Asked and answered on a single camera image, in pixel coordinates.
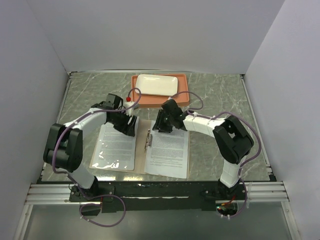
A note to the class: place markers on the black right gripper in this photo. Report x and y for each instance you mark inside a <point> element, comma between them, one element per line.
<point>159,123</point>

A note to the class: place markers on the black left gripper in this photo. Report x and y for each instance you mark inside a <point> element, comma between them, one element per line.
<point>126,128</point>

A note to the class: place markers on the tan paper folder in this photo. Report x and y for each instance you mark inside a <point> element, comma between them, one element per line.
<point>143,136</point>

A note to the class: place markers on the white printed paper sheet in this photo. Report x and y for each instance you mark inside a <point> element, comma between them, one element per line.
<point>113,150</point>

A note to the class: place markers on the white printed paper sheets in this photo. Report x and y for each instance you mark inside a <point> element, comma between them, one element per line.
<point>168,154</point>

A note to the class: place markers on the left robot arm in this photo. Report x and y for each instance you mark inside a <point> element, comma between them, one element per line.
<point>64,146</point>

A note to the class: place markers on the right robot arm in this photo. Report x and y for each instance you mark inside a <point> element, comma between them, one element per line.
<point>233,140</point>

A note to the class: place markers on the terracotta rectangular tray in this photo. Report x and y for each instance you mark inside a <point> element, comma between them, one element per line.
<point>153,101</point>

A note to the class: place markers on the white rectangular plate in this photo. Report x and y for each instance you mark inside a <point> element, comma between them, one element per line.
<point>157,85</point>

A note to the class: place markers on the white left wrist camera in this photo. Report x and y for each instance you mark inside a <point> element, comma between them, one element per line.
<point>130,106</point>

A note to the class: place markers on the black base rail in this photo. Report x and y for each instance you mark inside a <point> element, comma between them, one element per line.
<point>158,195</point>

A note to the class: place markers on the aluminium frame rail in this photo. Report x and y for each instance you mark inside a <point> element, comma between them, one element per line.
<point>274,193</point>

